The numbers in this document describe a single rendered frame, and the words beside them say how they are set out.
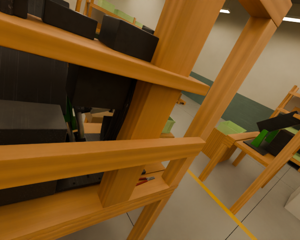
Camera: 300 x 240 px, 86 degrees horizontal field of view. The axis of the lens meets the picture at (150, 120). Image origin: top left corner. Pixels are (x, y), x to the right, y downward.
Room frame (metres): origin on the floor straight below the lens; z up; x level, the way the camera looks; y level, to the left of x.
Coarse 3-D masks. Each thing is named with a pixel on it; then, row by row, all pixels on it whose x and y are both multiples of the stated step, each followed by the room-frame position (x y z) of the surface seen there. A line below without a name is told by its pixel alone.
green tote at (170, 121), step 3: (168, 120) 1.67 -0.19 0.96; (171, 120) 1.71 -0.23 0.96; (174, 120) 1.75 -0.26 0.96; (168, 123) 1.69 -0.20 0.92; (171, 123) 1.71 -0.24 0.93; (165, 126) 1.68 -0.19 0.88; (168, 126) 1.70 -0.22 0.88; (171, 126) 1.72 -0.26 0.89; (165, 129) 1.69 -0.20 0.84; (168, 129) 1.70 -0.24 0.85; (162, 132) 1.68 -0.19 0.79; (165, 132) 1.70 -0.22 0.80; (168, 132) 1.72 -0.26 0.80
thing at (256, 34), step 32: (192, 0) 0.51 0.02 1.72; (224, 0) 0.59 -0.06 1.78; (160, 32) 0.54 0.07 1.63; (192, 32) 0.54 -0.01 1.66; (256, 32) 0.82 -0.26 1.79; (160, 64) 0.50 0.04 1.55; (192, 64) 0.59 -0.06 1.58; (224, 64) 0.86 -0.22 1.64; (160, 96) 0.53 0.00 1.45; (224, 96) 0.80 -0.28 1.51; (128, 128) 0.52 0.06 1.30; (160, 128) 0.58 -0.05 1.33; (192, 128) 0.84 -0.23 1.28; (192, 160) 0.85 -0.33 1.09; (128, 192) 0.57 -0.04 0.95
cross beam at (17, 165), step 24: (24, 144) 0.29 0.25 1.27; (48, 144) 0.32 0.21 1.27; (72, 144) 0.35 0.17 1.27; (96, 144) 0.40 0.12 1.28; (120, 144) 0.45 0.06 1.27; (144, 144) 0.50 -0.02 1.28; (168, 144) 0.58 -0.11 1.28; (192, 144) 0.68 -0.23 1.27; (0, 168) 0.23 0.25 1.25; (24, 168) 0.26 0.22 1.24; (48, 168) 0.29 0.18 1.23; (72, 168) 0.33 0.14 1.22; (96, 168) 0.38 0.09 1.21; (120, 168) 0.44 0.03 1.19
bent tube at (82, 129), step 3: (75, 114) 0.66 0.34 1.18; (78, 114) 0.66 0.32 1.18; (81, 114) 0.68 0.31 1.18; (75, 117) 0.66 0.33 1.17; (78, 117) 0.66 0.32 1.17; (81, 117) 0.67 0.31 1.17; (78, 120) 0.65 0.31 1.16; (81, 120) 0.66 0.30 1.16; (78, 123) 0.65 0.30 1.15; (81, 123) 0.65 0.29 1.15; (78, 126) 0.64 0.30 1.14; (81, 126) 0.65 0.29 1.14; (78, 129) 0.64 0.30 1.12; (81, 129) 0.65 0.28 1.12; (78, 132) 0.65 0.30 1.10; (81, 132) 0.65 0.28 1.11; (78, 135) 0.66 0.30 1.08; (81, 135) 0.66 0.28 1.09; (78, 138) 0.70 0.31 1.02; (81, 138) 0.68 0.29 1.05
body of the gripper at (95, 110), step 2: (92, 108) 0.71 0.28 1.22; (94, 108) 0.69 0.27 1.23; (96, 108) 0.70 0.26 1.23; (98, 108) 0.70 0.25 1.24; (100, 108) 0.71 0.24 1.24; (92, 110) 0.70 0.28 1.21; (94, 110) 0.71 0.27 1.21; (96, 110) 0.71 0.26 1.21; (98, 110) 0.72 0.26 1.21; (100, 110) 0.73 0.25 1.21; (102, 110) 0.74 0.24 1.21; (104, 110) 0.75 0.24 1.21; (106, 110) 0.77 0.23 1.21; (108, 110) 0.78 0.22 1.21; (110, 110) 0.77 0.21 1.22; (90, 112) 0.73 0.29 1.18; (92, 112) 0.73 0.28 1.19; (94, 112) 0.74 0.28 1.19; (96, 112) 0.75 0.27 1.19; (98, 112) 0.76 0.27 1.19
